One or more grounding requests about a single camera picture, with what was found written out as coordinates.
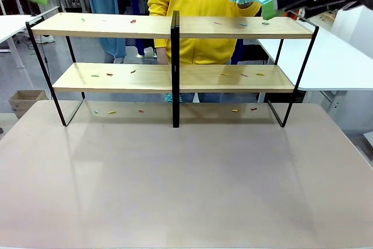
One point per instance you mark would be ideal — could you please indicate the white desk with leg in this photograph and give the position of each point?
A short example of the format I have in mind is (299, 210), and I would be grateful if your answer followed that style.
(11, 26)

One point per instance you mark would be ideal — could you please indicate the white cabinet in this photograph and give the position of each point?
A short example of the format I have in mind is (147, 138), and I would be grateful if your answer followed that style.
(355, 24)

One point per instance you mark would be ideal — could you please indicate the person's blue jeans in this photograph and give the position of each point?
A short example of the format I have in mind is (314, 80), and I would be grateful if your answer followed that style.
(221, 97)

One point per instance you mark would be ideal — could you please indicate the person's left forearm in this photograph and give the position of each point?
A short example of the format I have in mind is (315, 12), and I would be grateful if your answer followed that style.
(247, 9)

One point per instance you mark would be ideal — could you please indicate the person's right forearm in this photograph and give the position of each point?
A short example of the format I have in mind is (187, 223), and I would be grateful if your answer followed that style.
(159, 43)

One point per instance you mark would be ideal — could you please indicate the large white table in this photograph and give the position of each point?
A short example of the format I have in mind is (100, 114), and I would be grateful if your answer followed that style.
(329, 62)

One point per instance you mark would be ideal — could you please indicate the wooden two-tier black-framed shelf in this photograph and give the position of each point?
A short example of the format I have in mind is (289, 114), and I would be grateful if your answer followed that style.
(175, 71)

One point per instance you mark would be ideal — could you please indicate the person's right hand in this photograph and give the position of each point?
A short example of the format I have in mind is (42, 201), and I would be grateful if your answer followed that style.
(162, 56)

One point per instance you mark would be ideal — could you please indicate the brown cardboard box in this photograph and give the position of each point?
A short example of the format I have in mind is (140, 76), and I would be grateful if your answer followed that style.
(26, 101)

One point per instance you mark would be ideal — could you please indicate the black chair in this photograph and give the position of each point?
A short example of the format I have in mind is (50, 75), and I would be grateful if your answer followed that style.
(252, 52)

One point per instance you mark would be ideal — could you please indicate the person in yellow hoodie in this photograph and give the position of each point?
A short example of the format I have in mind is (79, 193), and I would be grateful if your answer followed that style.
(189, 1)

